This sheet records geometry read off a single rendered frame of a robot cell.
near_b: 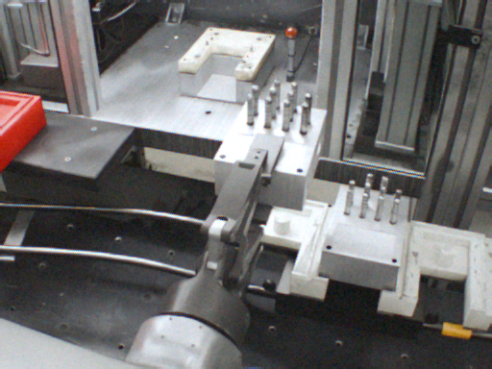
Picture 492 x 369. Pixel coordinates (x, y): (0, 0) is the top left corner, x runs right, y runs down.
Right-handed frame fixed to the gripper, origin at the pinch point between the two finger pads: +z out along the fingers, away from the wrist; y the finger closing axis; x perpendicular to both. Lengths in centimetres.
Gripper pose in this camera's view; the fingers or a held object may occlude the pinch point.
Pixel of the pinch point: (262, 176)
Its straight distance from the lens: 57.6
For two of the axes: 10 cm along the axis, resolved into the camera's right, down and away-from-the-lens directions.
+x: -9.6, -1.9, 2.2
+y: -0.2, -7.2, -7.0
